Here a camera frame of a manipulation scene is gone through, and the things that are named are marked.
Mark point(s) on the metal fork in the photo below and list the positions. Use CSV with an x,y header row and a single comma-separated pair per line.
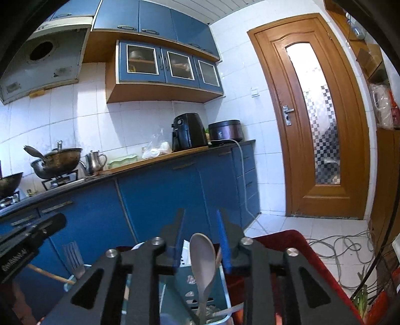
x,y
73,259

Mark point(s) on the dark rice cooker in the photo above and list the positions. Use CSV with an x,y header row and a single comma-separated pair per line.
x,y
226,131

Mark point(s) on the white light switch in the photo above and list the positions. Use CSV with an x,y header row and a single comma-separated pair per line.
x,y
255,92

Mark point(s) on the gas stove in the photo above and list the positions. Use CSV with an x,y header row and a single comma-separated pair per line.
x,y
59,182

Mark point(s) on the red floral blanket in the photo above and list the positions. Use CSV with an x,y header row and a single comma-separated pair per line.
x,y
297,247

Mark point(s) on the grey range hood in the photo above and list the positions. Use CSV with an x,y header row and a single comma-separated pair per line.
x,y
50,62

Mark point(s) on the beige plastic spoon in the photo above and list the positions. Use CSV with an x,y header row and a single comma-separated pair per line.
x,y
203,253

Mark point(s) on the white plastic utensil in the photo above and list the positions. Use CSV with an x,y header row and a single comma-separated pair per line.
x,y
228,312

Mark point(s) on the blue upper cabinets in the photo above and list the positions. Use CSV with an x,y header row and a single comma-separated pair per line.
x,y
150,18

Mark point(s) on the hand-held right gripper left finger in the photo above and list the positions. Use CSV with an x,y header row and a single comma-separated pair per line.
x,y
179,247

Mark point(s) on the black air fryer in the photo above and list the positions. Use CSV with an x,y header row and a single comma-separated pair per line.
x,y
187,131

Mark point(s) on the dark wok with ladle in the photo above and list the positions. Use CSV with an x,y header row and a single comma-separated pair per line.
x,y
57,159

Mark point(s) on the blue glass-door wall cabinet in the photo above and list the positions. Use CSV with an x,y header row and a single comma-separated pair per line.
x,y
165,68

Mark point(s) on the wooden door with glass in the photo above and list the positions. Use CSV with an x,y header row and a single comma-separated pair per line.
x,y
272,140

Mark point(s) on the wooden chopstick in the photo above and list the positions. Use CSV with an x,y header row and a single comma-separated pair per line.
x,y
51,275

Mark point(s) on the metal kettle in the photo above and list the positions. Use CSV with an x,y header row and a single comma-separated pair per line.
x,y
93,162

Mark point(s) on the clear plastic bag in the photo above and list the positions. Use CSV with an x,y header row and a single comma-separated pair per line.
x,y
154,147

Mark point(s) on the green tray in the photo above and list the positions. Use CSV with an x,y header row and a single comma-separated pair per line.
x,y
123,161

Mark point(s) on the blue base cabinets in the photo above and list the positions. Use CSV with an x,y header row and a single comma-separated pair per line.
x,y
156,200

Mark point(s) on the light blue utensil box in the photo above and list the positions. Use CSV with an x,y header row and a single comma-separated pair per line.
x,y
181,282

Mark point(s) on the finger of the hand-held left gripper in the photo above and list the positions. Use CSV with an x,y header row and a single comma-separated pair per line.
x,y
51,225

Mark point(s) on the wooden shelf unit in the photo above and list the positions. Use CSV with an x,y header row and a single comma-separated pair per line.
x,y
384,150

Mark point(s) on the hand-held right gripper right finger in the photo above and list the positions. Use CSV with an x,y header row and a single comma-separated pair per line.
x,y
223,247

